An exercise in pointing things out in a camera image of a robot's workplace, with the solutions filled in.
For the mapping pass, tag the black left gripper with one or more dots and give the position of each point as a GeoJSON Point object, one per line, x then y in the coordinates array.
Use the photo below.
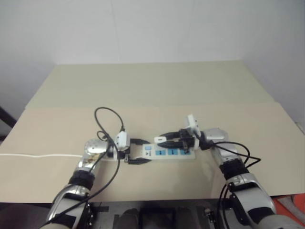
{"type": "Point", "coordinates": [127, 155]}

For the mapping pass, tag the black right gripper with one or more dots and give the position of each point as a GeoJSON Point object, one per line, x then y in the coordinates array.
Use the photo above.
{"type": "Point", "coordinates": [187, 140]}

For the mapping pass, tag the white charger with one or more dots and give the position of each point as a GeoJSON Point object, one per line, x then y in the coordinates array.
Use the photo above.
{"type": "Point", "coordinates": [160, 139]}

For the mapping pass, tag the white power strip blue sockets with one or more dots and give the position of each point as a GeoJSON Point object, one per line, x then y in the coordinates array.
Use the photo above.
{"type": "Point", "coordinates": [164, 152]}

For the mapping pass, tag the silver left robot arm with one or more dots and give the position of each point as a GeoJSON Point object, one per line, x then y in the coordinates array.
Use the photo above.
{"type": "Point", "coordinates": [82, 167]}

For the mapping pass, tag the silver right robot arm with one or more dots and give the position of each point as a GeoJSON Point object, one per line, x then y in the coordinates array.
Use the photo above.
{"type": "Point", "coordinates": [240, 181]}

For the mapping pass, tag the black tape strip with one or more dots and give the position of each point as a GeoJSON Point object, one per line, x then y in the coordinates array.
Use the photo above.
{"type": "Point", "coordinates": [103, 209]}

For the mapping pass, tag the dark rounded shape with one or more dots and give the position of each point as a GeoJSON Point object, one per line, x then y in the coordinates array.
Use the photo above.
{"type": "Point", "coordinates": [127, 218]}

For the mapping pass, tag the dark slanted bar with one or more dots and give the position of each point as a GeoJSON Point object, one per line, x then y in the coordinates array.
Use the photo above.
{"type": "Point", "coordinates": [6, 119]}

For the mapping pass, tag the orange red object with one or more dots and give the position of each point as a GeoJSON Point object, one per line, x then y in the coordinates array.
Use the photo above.
{"type": "Point", "coordinates": [286, 214]}

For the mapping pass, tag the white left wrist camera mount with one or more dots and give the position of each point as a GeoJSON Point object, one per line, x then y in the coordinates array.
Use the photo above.
{"type": "Point", "coordinates": [122, 140]}

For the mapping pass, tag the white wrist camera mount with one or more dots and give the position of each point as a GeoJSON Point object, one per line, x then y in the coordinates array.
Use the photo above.
{"type": "Point", "coordinates": [192, 124]}
{"type": "Point", "coordinates": [122, 140]}

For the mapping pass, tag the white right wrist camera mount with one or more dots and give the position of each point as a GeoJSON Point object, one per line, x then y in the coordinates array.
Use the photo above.
{"type": "Point", "coordinates": [192, 124]}

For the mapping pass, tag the black metal bracket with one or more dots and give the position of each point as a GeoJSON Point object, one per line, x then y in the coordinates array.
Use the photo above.
{"type": "Point", "coordinates": [90, 215]}

